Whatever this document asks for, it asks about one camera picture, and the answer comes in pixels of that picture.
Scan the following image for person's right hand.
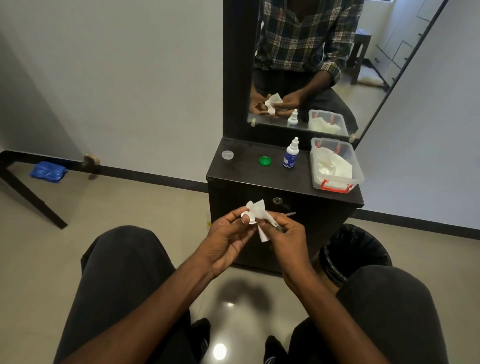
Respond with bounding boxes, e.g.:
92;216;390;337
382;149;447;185
258;212;320;292

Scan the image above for person's left hand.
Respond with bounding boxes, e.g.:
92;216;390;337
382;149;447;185
199;209;259;279

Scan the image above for white tissue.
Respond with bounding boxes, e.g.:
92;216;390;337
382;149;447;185
245;199;280;243

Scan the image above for person's right forearm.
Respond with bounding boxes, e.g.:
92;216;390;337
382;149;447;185
283;271;391;364

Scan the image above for person's left forearm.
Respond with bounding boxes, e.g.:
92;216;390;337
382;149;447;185
60;257;226;364

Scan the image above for black dressing cabinet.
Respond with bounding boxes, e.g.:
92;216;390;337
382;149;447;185
205;137;365;277

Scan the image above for white bottle with blue label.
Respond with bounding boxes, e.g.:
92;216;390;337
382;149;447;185
282;137;299;169

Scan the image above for clear container with red latches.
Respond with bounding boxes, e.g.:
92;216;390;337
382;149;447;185
310;137;365;194

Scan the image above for black bin with bag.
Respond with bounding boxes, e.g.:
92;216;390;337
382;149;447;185
319;224;393;288

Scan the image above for white tissues in container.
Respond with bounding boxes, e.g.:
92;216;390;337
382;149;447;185
317;147;353;180

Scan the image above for person's left trouser leg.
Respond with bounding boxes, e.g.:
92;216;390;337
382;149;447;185
54;225;200;364

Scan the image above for person's trouser leg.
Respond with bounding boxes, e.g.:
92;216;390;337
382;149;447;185
288;264;449;364
54;225;200;364

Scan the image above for black framed mirror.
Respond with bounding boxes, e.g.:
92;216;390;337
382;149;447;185
222;0;450;151

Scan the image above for person's right trouser leg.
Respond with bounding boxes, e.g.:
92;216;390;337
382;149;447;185
288;264;449;364

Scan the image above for brass door stopper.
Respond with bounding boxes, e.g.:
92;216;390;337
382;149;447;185
82;154;101;180

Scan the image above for blue plastic packet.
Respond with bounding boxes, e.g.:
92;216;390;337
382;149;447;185
30;161;69;184

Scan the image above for black furniture frame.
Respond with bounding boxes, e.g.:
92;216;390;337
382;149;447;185
0;150;68;230

